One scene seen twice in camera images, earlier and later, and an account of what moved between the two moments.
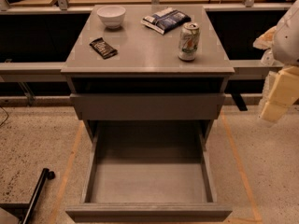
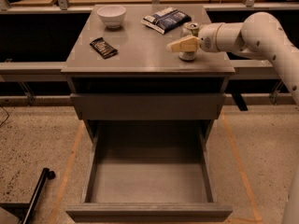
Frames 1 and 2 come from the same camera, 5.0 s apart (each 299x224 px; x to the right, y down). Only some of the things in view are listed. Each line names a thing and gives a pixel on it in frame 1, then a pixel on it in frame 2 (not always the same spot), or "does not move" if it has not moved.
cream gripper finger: x=283 y=93 to x=207 y=41
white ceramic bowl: x=111 y=16 does not move
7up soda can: x=189 y=41 does not move
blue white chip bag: x=166 y=20 does not move
